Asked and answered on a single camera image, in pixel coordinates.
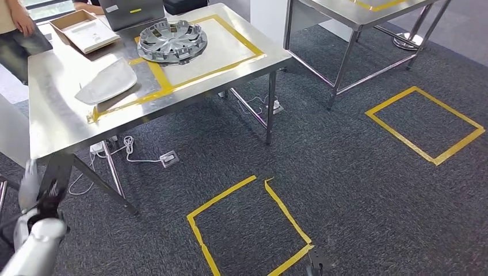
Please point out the steel table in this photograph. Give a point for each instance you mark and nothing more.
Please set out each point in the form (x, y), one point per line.
(343, 15)

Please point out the person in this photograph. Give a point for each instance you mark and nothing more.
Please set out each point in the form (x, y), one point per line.
(19, 42)
(89, 7)

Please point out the yellow floor tape square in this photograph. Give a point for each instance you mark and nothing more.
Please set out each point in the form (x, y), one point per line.
(286, 213)
(400, 135)

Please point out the silver wheel hubcap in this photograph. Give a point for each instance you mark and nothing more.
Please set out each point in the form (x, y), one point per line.
(171, 42)

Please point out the white curved plastic part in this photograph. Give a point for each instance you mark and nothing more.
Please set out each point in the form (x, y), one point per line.
(108, 82)

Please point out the white power adapter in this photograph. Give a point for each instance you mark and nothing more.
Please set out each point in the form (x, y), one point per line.
(97, 147)

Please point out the yellow table tape outline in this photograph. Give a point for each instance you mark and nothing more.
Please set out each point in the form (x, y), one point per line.
(377, 6)

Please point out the grey laptop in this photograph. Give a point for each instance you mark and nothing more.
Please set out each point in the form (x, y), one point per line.
(129, 15)

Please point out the steel workbench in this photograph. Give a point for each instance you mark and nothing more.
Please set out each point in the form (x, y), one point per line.
(61, 114)

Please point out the metal floor socket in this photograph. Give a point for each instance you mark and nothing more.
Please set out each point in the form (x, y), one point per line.
(169, 159)

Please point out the cardboard box white insert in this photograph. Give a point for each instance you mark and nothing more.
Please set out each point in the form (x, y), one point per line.
(87, 34)

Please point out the black carrying case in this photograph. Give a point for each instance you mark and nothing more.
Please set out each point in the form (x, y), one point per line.
(185, 5)

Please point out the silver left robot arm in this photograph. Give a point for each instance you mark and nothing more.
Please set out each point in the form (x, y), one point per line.
(38, 243)

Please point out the chrome stanchion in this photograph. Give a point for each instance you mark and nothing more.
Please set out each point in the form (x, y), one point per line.
(408, 42)

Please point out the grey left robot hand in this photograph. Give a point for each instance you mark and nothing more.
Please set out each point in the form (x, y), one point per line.
(29, 186)

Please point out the white panel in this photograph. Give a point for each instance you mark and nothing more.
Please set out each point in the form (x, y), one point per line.
(13, 129)

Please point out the black robot torso bracket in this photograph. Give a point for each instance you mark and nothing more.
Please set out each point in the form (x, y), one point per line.
(318, 263)

